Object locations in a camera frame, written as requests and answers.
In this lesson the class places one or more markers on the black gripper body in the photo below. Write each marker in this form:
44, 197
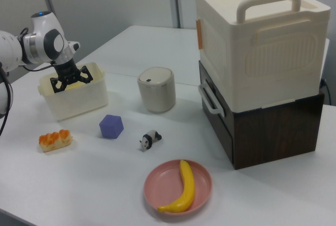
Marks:
67, 72

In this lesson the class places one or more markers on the small beige lidded bin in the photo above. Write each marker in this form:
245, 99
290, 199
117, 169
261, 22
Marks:
157, 92

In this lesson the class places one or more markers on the dark wooden drawer cabinet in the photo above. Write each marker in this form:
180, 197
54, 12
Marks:
273, 136

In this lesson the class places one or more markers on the orange latch strip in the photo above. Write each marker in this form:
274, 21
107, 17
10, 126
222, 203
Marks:
199, 34

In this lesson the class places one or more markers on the panda toy figure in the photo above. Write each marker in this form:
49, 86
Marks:
150, 139

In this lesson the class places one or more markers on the orange glazed toy bread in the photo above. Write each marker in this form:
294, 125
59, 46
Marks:
55, 139

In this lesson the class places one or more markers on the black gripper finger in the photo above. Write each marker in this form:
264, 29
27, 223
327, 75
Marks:
86, 75
57, 86

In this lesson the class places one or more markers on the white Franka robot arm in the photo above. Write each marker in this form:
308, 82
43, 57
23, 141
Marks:
39, 44

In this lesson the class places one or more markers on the yellow banana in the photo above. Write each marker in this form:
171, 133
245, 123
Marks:
187, 184

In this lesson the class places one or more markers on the purple cube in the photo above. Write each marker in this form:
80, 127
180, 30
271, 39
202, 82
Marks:
110, 127

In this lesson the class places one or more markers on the translucent white plastic box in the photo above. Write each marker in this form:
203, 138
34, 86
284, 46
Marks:
78, 102

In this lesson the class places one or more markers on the pink plate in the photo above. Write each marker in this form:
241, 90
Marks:
162, 184

